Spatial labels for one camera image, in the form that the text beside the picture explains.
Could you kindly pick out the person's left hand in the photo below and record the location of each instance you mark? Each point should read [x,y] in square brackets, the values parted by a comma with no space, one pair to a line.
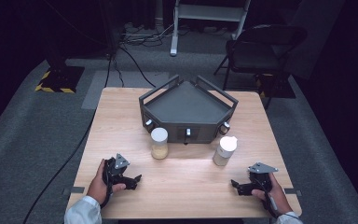
[97,188]

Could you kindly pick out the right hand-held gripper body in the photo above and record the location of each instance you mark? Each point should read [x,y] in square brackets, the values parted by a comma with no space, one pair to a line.
[260,179]

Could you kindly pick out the grey tape strip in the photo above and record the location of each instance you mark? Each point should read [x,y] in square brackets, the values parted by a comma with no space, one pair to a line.
[293,192]
[74,190]

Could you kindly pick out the white metal stand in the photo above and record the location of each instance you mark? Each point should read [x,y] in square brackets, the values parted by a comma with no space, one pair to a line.
[209,12]

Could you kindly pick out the black base with hazard tape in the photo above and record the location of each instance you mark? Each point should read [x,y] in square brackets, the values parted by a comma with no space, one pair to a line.
[276,87]
[62,79]

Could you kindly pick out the dark grey corner shelf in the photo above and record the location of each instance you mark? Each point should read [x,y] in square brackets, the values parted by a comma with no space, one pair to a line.
[186,104]

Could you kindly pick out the person's right hand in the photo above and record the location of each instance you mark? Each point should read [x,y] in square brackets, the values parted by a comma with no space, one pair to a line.
[276,197]

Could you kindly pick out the black folding chair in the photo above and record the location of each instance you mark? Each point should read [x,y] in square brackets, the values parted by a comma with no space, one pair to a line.
[261,59]

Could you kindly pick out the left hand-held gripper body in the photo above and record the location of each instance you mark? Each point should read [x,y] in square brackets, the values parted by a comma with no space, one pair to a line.
[113,172]

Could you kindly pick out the white-lid jar with yellow contents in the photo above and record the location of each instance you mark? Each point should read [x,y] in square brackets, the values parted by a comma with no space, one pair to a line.
[159,143]

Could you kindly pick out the white-lid jar with pale contents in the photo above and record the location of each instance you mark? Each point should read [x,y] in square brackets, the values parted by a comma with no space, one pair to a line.
[225,151]

